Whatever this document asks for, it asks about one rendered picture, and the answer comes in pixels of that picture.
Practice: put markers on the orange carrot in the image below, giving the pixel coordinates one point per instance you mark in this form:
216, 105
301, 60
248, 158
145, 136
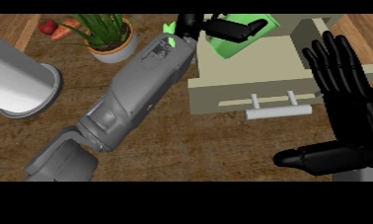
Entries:
65, 30

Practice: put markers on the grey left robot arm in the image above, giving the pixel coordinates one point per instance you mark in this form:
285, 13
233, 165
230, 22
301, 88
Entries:
131, 89

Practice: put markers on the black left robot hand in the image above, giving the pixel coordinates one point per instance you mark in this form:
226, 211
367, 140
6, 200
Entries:
230, 30

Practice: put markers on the potted green plant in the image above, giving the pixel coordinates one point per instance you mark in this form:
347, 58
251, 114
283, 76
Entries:
112, 42

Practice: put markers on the green cup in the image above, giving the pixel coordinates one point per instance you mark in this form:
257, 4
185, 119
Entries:
227, 50

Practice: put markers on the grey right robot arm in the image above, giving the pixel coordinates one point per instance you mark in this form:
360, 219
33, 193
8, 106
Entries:
354, 177

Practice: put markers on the beige drawer front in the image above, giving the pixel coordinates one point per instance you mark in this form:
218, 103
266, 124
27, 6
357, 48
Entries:
218, 98

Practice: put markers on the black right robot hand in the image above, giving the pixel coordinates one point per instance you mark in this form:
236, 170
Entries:
347, 112

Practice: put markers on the beige cabinet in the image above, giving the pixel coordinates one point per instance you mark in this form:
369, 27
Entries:
301, 34

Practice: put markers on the beige open drawer box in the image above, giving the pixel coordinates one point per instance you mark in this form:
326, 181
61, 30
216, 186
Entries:
257, 66

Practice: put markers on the large grey cylinder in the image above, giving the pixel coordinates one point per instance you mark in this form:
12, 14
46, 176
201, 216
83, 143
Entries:
24, 83

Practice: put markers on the red fruit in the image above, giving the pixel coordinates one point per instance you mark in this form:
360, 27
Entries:
47, 26

